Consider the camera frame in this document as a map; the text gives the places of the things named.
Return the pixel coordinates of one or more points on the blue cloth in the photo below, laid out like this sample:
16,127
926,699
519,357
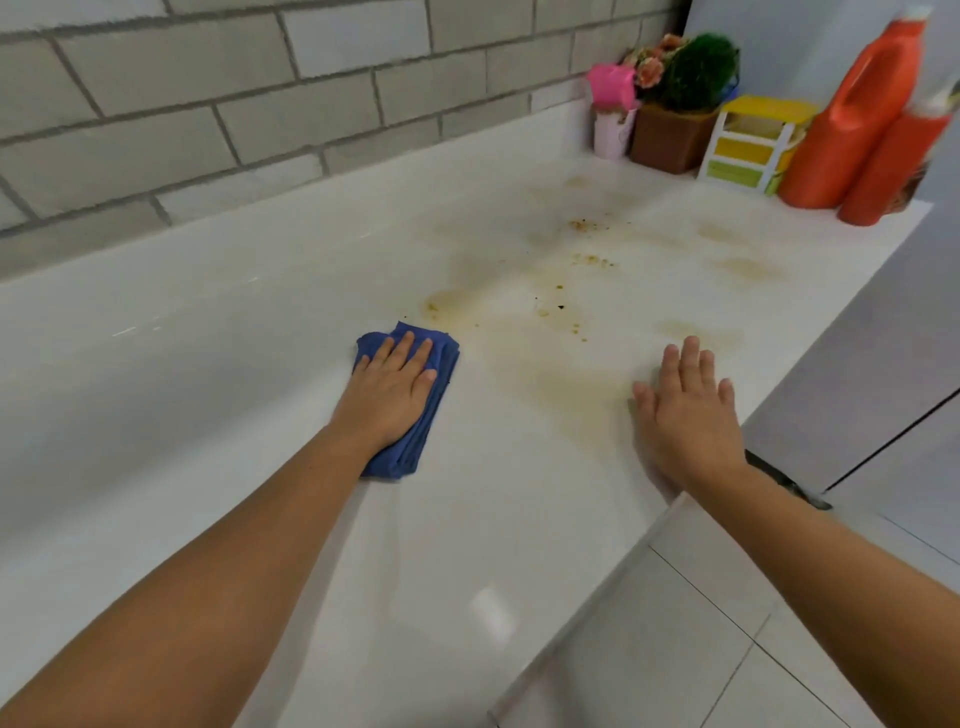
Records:
442,352

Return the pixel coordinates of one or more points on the person's left hand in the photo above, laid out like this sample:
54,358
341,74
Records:
386,401

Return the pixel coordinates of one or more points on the person's left forearm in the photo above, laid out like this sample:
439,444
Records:
187,592

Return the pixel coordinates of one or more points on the person's right forearm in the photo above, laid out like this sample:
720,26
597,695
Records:
840,585

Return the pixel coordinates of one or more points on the brown tissue box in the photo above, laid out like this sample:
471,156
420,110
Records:
667,139

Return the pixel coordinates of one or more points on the person's right hand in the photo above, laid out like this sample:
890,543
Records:
690,431

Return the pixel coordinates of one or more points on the yellow mini drawer organizer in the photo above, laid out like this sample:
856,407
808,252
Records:
750,146

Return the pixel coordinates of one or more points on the orange plastic jug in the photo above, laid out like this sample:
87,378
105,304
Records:
855,120

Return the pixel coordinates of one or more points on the red squeeze bottle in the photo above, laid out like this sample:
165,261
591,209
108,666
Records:
896,165

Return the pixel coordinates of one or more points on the clear jar with blue lid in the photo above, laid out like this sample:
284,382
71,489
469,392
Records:
727,94

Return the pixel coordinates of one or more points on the black coffee granules pouch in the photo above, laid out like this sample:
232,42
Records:
911,184

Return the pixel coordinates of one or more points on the white countertop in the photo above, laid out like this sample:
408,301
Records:
262,315

